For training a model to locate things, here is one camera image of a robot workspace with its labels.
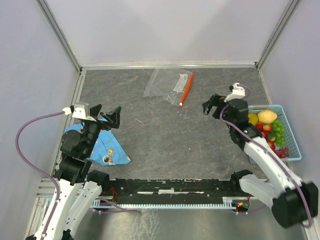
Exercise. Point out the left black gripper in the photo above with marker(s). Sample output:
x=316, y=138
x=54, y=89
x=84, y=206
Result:
x=114, y=117

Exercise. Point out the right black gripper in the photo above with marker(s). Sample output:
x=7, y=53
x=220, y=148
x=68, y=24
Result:
x=215, y=100

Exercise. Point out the clear zip top bag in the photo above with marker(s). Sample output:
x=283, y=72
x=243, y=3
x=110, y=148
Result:
x=168, y=83

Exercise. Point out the light blue plastic basket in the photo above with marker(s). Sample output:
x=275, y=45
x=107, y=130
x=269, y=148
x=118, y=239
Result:
x=289, y=140

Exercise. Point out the orange peach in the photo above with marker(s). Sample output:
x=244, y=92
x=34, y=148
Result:
x=267, y=128

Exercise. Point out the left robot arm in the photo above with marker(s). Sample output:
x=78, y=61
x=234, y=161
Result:
x=76, y=187

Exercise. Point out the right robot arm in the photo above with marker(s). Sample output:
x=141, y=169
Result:
x=290, y=199

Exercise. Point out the blue patterned cloth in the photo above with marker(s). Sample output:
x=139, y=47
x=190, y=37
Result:
x=105, y=151

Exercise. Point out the yellow star fruit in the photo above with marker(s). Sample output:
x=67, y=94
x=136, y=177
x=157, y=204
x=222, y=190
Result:
x=253, y=118

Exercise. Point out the red strawberry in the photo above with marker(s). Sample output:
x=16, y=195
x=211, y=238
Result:
x=259, y=126

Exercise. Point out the yellow lemon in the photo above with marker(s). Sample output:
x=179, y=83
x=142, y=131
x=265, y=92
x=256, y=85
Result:
x=267, y=116

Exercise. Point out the green grapes bunch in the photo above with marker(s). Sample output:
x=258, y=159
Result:
x=279, y=133

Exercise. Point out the purple grapes bunch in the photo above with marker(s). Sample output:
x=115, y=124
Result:
x=282, y=153

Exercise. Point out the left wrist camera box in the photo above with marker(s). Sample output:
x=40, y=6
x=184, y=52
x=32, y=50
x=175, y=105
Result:
x=80, y=110

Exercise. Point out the aluminium frame back rail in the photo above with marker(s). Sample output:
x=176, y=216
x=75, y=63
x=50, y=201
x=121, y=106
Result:
x=168, y=66

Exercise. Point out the aluminium frame right post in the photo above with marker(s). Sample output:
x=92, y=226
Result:
x=277, y=32

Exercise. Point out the aluminium frame post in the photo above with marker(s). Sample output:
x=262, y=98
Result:
x=277, y=32
x=48, y=14

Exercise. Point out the aluminium frame left post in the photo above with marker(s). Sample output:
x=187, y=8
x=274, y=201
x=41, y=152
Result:
x=48, y=14

